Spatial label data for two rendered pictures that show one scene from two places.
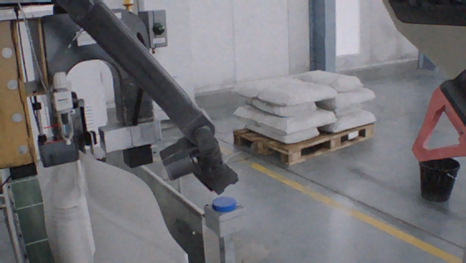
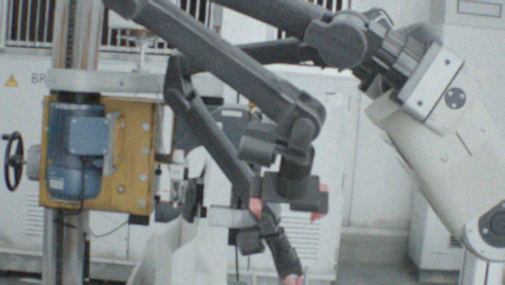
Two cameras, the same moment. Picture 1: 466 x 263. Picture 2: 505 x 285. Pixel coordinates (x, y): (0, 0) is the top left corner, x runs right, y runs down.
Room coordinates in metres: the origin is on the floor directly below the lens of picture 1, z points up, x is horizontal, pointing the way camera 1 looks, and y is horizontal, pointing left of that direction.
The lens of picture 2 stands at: (-0.98, -0.94, 1.46)
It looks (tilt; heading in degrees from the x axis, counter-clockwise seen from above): 5 degrees down; 30
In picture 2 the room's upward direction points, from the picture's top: 4 degrees clockwise
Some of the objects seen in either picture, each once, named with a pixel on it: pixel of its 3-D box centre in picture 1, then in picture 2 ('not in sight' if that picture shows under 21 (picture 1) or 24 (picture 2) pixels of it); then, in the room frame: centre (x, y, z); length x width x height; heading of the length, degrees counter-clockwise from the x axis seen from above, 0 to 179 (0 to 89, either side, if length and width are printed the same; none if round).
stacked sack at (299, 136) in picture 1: (280, 127); not in sight; (3.78, -0.49, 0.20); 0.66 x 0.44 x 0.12; 32
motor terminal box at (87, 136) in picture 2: not in sight; (86, 139); (0.55, 0.44, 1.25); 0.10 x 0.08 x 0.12; 147
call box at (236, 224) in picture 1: (225, 216); not in sight; (0.96, 0.02, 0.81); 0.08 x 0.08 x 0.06; 32
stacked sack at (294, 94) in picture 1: (299, 92); not in sight; (3.65, -0.64, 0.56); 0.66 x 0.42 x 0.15; 122
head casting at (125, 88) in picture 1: (86, 62); (218, 147); (1.04, 0.35, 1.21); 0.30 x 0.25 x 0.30; 32
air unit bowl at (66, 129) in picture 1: (65, 125); (176, 191); (0.82, 0.34, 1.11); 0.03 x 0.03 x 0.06
